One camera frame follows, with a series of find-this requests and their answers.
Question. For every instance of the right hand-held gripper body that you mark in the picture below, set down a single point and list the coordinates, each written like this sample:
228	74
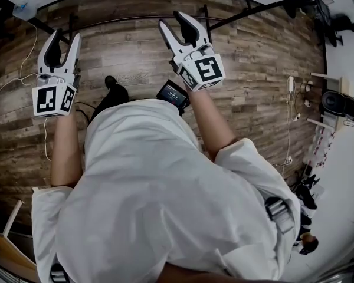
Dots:
208	69

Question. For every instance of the clear plastic marker holder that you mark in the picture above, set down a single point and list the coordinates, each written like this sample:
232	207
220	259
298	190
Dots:
23	10

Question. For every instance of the slim white power strip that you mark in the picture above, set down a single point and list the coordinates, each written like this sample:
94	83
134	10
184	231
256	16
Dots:
291	84

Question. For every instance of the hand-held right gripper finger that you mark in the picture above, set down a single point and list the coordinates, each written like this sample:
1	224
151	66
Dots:
171	40
199	32

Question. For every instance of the person's right forearm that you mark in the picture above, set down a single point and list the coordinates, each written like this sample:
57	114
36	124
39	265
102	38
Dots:
212	125

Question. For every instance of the white power adapter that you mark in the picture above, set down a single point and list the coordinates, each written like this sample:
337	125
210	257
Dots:
306	86
307	102

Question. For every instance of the white frame wooden desk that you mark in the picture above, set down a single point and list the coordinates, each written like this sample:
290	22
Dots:
345	87

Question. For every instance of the black display device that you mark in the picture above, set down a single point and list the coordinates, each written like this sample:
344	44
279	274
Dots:
172	93

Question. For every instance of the person's black trousers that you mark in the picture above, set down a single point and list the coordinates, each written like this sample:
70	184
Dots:
112	99

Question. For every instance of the black office chair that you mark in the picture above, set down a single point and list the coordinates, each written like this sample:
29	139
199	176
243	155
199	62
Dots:
0	40
339	25

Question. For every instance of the white rack with red labels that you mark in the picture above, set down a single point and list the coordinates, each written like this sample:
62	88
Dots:
321	146

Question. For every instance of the wooden desk with white legs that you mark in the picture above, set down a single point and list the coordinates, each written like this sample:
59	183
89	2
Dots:
6	246

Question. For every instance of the person's white shirt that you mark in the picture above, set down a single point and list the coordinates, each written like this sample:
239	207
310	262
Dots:
153	187

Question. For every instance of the black chair base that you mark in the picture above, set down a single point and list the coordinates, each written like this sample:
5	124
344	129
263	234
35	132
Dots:
308	193

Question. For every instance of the person's left forearm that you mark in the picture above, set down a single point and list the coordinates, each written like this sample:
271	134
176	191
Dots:
66	149

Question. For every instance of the person's left shoe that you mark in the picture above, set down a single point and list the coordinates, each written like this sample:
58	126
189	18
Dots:
110	81

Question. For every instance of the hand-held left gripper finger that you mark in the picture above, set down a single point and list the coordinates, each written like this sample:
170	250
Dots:
42	62
73	60

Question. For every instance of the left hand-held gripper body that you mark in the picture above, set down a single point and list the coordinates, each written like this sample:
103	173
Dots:
45	100

